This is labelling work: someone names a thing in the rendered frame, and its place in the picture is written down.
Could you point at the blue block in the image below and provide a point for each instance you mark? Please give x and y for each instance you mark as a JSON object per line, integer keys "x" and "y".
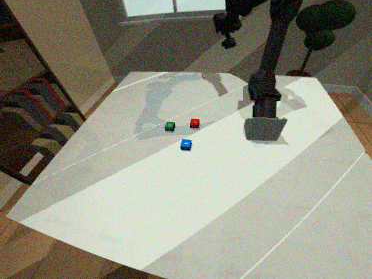
{"x": 186, "y": 144}

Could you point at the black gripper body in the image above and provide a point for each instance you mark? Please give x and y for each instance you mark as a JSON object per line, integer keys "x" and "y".
{"x": 225, "y": 30}

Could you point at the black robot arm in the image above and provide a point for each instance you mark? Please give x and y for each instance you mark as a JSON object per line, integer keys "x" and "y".
{"x": 262, "y": 85}

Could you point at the red block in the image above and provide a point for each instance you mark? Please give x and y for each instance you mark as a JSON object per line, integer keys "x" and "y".
{"x": 194, "y": 123}

